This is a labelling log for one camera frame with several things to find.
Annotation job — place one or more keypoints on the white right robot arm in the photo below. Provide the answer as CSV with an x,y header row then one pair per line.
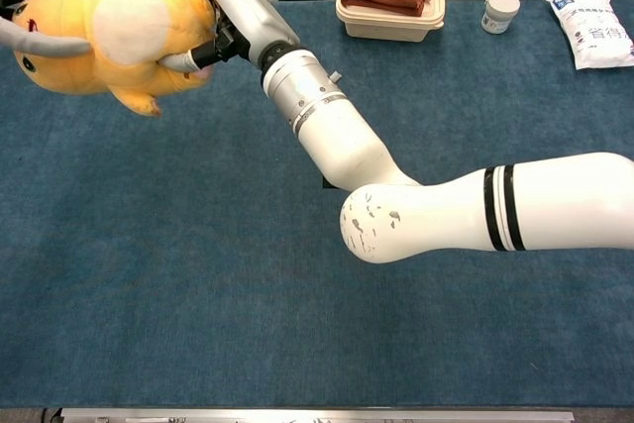
x,y
446,205

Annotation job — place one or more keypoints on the cream plastic lidded box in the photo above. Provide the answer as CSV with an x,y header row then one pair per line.
x,y
386,28

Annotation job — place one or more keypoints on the yellow plush toy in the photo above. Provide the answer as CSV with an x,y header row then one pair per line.
x,y
74,74

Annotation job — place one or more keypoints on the small white jar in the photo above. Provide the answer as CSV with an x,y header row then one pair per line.
x,y
500,12

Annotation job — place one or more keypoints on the white printed plastic bag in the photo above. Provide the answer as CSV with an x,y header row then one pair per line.
x,y
599,36

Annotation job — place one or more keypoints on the blue felt table cover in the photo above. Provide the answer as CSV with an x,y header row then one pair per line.
x,y
198,269

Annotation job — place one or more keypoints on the aluminium table edge rail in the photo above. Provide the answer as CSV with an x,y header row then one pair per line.
x,y
317,416

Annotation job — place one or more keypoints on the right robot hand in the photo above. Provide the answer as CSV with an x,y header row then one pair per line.
x,y
252,17

